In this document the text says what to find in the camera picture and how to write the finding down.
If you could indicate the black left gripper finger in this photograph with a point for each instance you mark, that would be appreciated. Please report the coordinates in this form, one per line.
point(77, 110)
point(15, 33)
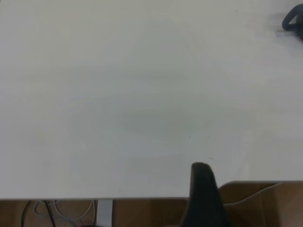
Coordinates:
point(203, 201)

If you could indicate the dark grey-blue ceramic mug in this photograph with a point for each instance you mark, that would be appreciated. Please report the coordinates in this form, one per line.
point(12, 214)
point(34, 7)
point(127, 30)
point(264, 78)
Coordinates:
point(296, 26)

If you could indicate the white table leg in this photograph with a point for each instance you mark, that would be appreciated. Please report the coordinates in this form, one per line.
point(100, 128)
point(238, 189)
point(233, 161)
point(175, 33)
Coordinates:
point(104, 212)

